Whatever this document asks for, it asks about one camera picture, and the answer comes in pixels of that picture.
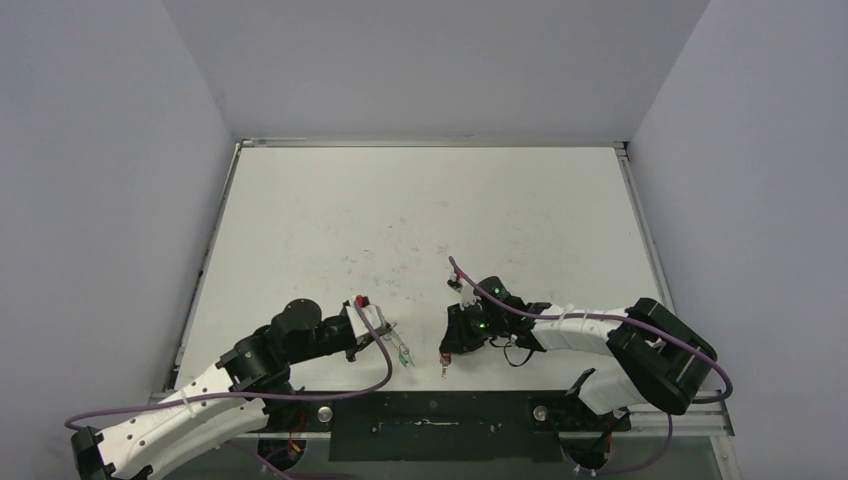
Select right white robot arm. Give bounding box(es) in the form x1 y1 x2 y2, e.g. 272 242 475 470
439 274 718 429

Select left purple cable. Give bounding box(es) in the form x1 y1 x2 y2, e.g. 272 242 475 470
64 298 394 480

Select purple cable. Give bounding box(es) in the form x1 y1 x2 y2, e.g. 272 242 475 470
447 256 735 477
64 298 394 480

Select large metal keyring plate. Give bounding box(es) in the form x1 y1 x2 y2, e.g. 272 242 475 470
383 323 415 368

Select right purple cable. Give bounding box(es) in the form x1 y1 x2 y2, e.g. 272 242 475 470
447 256 735 477

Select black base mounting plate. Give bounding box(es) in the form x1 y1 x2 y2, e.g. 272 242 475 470
260 390 631 462

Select aluminium frame rail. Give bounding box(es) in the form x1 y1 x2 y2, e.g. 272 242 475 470
142 389 735 439

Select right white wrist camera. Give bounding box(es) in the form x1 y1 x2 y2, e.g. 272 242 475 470
447 274 479 310

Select key with red tag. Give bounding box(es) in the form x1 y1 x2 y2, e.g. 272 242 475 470
439 353 452 380

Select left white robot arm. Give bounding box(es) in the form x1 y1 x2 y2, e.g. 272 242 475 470
71 296 392 479

